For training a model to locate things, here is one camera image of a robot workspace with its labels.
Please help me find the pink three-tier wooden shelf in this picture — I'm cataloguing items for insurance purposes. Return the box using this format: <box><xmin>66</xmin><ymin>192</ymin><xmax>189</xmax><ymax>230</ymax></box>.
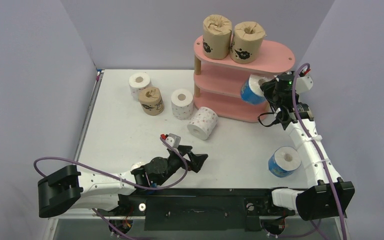
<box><xmin>193</xmin><ymin>36</ymin><xmax>296</xmax><ymax>123</ymax></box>

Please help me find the brown paper roll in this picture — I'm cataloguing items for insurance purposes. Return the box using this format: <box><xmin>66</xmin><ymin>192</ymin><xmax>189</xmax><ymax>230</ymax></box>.
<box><xmin>229</xmin><ymin>21</ymin><xmax>266</xmax><ymax>64</ymax></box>

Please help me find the blue roll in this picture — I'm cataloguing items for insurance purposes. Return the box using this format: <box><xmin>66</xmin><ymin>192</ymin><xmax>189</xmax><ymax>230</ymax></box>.
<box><xmin>268</xmin><ymin>146</ymin><xmax>302</xmax><ymax>178</ymax></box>
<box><xmin>130</xmin><ymin>161</ymin><xmax>146</xmax><ymax>171</ymax></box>
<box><xmin>240</xmin><ymin>74</ymin><xmax>269</xmax><ymax>105</ymax></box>

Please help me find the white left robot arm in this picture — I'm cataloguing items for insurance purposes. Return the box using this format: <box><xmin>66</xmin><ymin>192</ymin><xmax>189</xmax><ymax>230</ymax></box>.
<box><xmin>37</xmin><ymin>145</ymin><xmax>209</xmax><ymax>219</ymax></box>

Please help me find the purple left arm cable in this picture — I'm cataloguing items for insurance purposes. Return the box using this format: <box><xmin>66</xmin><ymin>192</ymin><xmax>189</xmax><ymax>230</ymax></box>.
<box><xmin>33</xmin><ymin>135</ymin><xmax>189</xmax><ymax>240</ymax></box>

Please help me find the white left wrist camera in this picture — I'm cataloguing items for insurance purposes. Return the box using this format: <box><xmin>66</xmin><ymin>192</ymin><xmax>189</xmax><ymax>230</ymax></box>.
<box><xmin>160</xmin><ymin>133</ymin><xmax>181</xmax><ymax>149</ymax></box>

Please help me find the aluminium frame rail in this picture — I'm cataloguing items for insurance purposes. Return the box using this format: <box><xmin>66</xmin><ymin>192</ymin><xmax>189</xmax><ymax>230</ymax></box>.
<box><xmin>40</xmin><ymin>209</ymin><xmax>110</xmax><ymax>240</ymax></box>

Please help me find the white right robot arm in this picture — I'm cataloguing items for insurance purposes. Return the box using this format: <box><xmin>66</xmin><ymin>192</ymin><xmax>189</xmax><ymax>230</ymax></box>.
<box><xmin>258</xmin><ymin>73</ymin><xmax>355</xmax><ymax>221</ymax></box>

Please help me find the brown wrapped roll on table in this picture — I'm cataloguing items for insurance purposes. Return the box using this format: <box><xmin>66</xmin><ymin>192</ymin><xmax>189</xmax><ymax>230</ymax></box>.
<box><xmin>138</xmin><ymin>86</ymin><xmax>165</xmax><ymax>116</ymax></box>

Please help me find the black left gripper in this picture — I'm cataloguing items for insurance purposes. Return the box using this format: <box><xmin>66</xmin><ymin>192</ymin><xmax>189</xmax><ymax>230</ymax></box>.
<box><xmin>156</xmin><ymin>145</ymin><xmax>207</xmax><ymax>186</ymax></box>

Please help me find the white floral roll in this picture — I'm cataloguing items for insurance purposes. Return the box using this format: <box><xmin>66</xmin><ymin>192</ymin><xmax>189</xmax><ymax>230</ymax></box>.
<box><xmin>171</xmin><ymin>88</ymin><xmax>194</xmax><ymax>120</ymax></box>
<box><xmin>187</xmin><ymin>106</ymin><xmax>218</xmax><ymax>141</ymax></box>
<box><xmin>128</xmin><ymin>72</ymin><xmax>152</xmax><ymax>102</ymax></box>

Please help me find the brown wrapped roll on shelf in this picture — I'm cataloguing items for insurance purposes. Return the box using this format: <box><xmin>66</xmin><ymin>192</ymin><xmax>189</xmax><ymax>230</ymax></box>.
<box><xmin>202</xmin><ymin>14</ymin><xmax>232</xmax><ymax>60</ymax></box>

